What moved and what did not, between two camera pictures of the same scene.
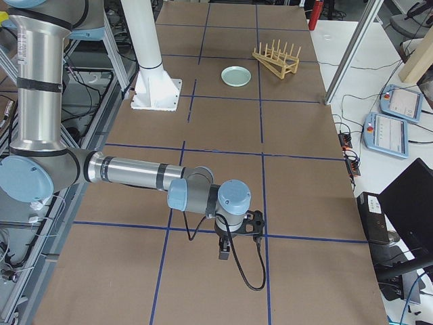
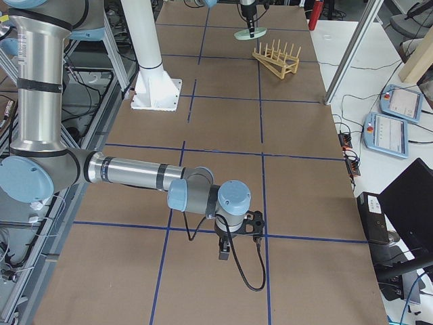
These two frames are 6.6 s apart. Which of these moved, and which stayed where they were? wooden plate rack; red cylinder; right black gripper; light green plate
Moved: light green plate
Stayed: right black gripper; red cylinder; wooden plate rack
